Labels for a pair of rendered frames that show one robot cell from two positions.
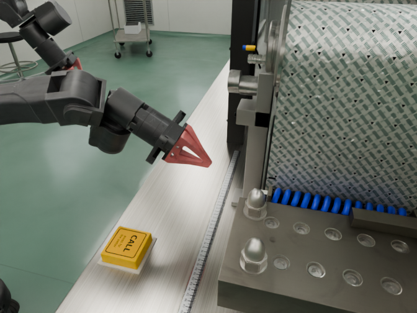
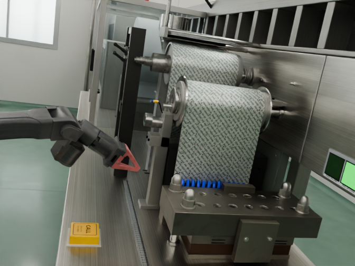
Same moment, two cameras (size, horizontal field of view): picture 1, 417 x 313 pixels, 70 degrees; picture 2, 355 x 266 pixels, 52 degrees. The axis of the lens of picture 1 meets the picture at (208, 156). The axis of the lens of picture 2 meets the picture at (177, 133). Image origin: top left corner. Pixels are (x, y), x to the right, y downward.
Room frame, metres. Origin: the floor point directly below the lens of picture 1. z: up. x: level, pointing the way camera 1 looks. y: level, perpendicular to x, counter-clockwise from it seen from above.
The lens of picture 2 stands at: (-0.43, 0.40, 1.40)
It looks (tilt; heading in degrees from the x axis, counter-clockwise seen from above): 13 degrees down; 330
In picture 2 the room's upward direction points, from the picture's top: 9 degrees clockwise
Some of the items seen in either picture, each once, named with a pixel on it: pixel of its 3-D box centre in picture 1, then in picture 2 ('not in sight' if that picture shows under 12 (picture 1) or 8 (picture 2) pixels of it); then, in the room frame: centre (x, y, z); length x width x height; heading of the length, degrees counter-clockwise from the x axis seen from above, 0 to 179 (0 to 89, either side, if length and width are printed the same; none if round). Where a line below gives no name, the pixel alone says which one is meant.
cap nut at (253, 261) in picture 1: (254, 252); (189, 197); (0.25, -0.06, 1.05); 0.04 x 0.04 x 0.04
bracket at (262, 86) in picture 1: (250, 143); (154, 160); (0.51, -0.08, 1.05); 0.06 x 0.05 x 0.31; 75
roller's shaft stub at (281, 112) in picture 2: not in sight; (270, 112); (0.39, -0.40, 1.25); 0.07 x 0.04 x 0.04; 75
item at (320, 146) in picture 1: (348, 158); (216, 157); (0.38, -0.21, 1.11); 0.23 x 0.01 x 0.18; 75
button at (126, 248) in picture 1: (127, 246); (84, 233); (0.37, 0.15, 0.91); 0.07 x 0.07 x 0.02; 75
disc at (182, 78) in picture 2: (283, 48); (179, 101); (0.46, -0.11, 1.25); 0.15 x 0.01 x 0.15; 165
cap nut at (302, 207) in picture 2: not in sight; (304, 203); (0.17, -0.37, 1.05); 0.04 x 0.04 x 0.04
